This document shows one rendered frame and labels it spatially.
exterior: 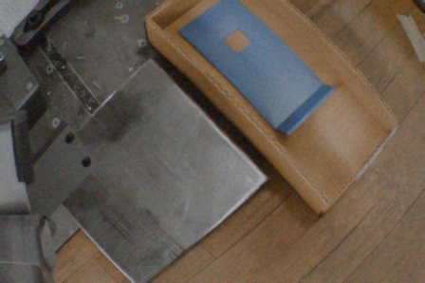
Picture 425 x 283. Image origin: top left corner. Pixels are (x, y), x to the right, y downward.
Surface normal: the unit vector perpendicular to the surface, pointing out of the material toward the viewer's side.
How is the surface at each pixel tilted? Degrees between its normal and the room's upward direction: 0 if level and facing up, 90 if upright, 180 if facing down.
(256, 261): 0
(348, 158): 0
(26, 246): 27
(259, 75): 0
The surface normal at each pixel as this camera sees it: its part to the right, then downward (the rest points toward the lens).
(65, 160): 0.33, 0.11
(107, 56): -0.03, -0.25
